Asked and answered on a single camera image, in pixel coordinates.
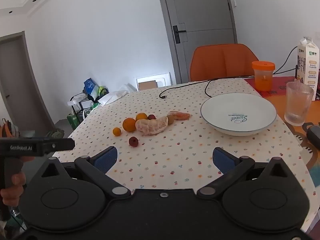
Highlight white milk carton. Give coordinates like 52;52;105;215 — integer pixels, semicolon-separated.
296;37;320;102

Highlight brown cardboard sheet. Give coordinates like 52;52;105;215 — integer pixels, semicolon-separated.
138;80;157;91

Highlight black power adapter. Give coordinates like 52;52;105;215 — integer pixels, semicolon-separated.
302;122;320;151

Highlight grey door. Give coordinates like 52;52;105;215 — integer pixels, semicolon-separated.
155;0;238;85

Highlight ribbed clear glass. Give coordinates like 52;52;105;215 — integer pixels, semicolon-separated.
284;81;315;127

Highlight olive green bag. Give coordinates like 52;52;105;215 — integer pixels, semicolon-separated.
45;129;68;139

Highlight black door handle lock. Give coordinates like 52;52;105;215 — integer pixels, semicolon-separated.
173;25;187;44

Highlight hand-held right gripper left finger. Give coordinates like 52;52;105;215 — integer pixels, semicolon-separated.
29;146;132;201

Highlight large orange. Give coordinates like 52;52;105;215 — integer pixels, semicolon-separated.
122;117;137;132

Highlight orange and black backpack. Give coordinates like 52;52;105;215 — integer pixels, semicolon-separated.
0;118;20;138

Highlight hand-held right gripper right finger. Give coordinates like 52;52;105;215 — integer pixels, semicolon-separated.
197;147;302;201

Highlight black usb cable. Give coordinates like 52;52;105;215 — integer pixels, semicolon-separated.
159;76;255;99

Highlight orange cup with lid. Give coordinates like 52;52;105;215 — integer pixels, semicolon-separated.
252;61;275;92

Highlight black metal rack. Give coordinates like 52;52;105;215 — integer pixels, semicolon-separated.
70;87;110;125

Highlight orange chair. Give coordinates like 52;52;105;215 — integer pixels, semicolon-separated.
190;44;260;82

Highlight grey doorway frame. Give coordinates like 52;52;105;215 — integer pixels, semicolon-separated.
0;31;54;140

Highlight person's left hand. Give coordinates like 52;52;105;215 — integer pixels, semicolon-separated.
0;156;35;208

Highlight floral tablecloth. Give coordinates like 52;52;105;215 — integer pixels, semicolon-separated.
50;78;317;233

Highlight thin black power cord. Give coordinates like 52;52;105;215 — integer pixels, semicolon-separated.
272;45;298;75

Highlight peeled pomelo wedge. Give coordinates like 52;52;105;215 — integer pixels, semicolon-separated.
135;116;169;136

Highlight white foam board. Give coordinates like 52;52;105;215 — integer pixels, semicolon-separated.
136;72;171;92

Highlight blue plastic bag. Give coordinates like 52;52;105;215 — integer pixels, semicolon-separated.
83;78;99;98

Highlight white plastic bag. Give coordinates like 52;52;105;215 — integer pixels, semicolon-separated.
97;84;137;105

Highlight white plate with blue rim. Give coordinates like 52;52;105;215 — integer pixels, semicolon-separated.
200;93;277;137

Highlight red and orange printed mat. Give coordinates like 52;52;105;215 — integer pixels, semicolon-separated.
244;76;320;180

